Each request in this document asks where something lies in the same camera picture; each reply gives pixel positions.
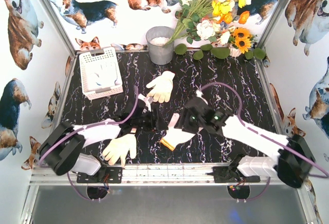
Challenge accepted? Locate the orange dotted glove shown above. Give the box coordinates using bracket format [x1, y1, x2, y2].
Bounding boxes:
[160, 113, 196, 151]

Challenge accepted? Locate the grey metal bucket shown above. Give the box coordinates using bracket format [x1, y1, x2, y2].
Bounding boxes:
[145, 26, 174, 65]

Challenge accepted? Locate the purple cable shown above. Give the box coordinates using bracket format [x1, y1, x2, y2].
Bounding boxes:
[199, 82, 329, 202]
[38, 85, 144, 202]

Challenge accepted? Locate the white plastic storage basket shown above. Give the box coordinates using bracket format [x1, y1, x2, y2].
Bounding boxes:
[79, 47, 123, 100]

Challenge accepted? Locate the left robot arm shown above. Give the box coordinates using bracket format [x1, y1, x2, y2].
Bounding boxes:
[39, 107, 168, 176]

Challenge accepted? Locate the white glove orange cuff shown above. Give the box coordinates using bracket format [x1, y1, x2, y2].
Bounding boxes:
[91, 63, 117, 89]

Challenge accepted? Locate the cream knit glove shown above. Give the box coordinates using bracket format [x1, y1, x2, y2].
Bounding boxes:
[146, 71, 175, 103]

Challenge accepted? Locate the artificial flower bouquet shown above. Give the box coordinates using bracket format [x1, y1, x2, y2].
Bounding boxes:
[167, 0, 251, 44]

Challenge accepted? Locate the small sunflower pot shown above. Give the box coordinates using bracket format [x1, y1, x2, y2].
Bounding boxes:
[228, 27, 257, 57]

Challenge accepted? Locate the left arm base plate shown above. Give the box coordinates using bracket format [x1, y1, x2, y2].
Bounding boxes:
[77, 165, 122, 184]

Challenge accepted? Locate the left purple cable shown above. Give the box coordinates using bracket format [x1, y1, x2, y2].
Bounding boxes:
[38, 85, 144, 202]

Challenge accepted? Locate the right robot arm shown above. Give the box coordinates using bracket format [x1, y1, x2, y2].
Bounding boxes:
[175, 97, 315, 189]

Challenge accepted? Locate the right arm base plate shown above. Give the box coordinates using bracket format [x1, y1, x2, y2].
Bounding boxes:
[206, 165, 261, 183]

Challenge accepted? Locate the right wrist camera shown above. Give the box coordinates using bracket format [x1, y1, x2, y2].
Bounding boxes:
[195, 90, 208, 104]

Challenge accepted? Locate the cream glove at front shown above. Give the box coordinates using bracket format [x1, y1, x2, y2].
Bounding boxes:
[102, 134, 137, 167]

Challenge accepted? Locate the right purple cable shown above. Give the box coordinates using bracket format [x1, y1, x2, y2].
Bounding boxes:
[199, 82, 329, 202]

